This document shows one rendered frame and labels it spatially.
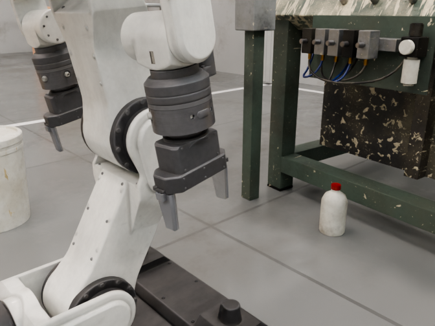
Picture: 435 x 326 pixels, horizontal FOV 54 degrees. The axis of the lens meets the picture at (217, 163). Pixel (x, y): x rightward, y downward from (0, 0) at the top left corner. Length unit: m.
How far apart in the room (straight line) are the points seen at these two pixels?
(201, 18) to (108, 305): 0.54
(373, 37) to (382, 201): 0.61
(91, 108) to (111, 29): 0.16
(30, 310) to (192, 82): 0.50
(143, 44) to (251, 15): 1.23
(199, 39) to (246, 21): 1.27
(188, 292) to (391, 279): 0.74
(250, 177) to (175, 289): 0.96
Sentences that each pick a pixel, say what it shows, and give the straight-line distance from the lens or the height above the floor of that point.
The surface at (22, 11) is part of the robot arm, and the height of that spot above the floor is 0.82.
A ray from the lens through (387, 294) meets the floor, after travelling 1.48.
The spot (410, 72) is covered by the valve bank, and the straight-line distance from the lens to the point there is 1.49.
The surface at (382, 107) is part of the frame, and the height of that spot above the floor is 0.44.
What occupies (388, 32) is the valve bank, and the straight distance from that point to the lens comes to 1.60.
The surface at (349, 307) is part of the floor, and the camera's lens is 1.39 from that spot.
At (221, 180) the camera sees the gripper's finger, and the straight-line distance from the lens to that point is 0.67.
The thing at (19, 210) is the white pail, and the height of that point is 0.07.
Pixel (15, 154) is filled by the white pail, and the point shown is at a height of 0.30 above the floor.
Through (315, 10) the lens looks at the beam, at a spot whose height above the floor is 0.83.
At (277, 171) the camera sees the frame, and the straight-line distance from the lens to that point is 2.08.
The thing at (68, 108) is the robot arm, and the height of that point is 0.62.
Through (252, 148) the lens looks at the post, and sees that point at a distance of 1.90.
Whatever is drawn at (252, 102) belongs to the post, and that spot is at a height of 0.46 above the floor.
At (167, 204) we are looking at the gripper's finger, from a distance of 0.60.
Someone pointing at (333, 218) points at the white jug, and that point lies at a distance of 1.71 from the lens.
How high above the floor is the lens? 0.82
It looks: 19 degrees down
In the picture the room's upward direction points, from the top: straight up
